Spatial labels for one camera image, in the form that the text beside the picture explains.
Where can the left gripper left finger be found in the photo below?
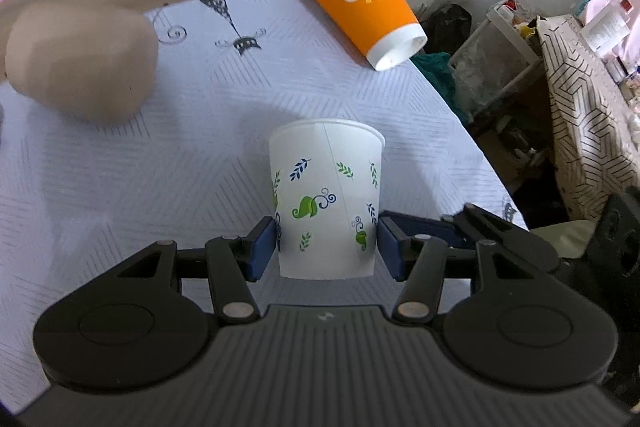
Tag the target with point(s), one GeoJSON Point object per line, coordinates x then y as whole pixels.
{"type": "Point", "coordinates": [232, 262]}

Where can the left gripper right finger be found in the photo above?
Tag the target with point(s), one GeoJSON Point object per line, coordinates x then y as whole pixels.
{"type": "Point", "coordinates": [423, 253]}

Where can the white leaf-print paper cup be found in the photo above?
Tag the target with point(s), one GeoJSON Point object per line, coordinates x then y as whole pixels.
{"type": "Point", "coordinates": [326, 182]}

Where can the beige tumbler cup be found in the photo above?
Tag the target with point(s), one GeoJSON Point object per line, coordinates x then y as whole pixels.
{"type": "Point", "coordinates": [96, 64]}

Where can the white patterned tablecloth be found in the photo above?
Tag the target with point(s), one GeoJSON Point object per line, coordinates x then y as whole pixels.
{"type": "Point", "coordinates": [78, 198]}

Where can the clear plastic storage bin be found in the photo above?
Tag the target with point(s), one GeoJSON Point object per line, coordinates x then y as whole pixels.
{"type": "Point", "coordinates": [494, 61]}

